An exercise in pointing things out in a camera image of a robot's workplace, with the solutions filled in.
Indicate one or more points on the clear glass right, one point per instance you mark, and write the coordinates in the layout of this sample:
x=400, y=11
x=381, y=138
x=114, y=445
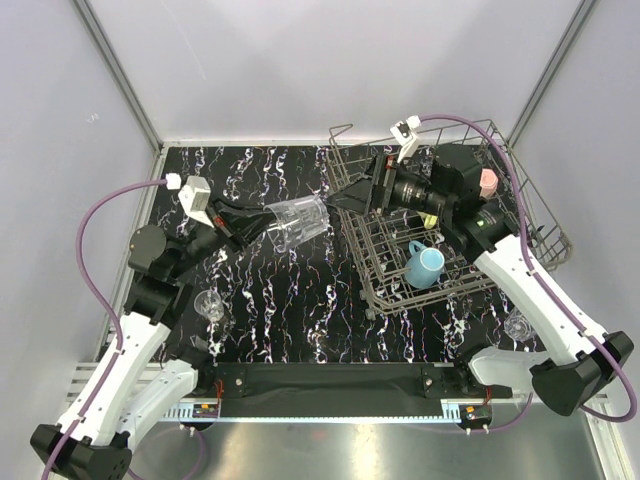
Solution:
x=517, y=327

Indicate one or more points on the aluminium corner post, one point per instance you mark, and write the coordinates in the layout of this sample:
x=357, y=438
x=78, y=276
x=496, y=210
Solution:
x=559, y=55
x=109, y=56

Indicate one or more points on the pink mug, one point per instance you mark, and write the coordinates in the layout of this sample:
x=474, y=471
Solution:
x=489, y=182

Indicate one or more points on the right aluminium corner post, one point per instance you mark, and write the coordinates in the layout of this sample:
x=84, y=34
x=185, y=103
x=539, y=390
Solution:
x=559, y=55

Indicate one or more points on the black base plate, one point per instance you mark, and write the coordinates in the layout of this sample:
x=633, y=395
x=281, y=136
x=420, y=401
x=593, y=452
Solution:
x=251, y=379

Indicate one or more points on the black marbled mat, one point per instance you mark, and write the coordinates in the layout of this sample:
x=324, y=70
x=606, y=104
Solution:
x=305, y=305

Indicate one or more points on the clear glass left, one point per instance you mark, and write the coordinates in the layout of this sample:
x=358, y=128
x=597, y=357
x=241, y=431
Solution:
x=209, y=305

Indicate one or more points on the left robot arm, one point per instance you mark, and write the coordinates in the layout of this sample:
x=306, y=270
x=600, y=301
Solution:
x=99, y=433

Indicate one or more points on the clear glass tumbler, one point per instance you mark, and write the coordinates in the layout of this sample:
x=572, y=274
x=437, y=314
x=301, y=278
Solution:
x=296, y=221

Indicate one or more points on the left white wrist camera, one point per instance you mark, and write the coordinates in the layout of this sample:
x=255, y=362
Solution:
x=194, y=197

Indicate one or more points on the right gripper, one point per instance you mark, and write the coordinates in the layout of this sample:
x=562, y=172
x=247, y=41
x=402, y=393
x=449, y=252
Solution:
x=355, y=197

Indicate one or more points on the blue mug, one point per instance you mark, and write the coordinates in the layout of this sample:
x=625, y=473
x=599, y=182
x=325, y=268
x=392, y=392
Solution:
x=424, y=266

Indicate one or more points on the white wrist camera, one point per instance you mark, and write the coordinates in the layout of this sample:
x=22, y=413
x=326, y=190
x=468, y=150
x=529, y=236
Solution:
x=405, y=133
x=194, y=197

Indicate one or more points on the yellow mug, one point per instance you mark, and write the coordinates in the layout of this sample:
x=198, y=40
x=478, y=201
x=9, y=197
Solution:
x=429, y=220

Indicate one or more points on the aluminium rail front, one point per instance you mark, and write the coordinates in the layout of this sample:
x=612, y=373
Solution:
x=325, y=411

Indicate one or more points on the left aluminium corner post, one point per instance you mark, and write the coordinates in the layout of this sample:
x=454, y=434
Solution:
x=109, y=56

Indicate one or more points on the clear glass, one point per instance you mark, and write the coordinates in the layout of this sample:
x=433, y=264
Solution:
x=517, y=327
x=209, y=305

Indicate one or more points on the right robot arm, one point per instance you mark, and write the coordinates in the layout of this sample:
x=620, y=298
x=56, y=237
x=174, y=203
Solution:
x=580, y=357

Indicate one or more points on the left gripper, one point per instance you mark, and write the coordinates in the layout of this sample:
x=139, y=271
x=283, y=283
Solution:
x=238, y=225

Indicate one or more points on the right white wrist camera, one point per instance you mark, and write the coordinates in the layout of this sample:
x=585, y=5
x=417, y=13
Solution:
x=405, y=133

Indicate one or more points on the grey wire dish rack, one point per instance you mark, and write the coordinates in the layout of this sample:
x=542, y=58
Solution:
x=379, y=244

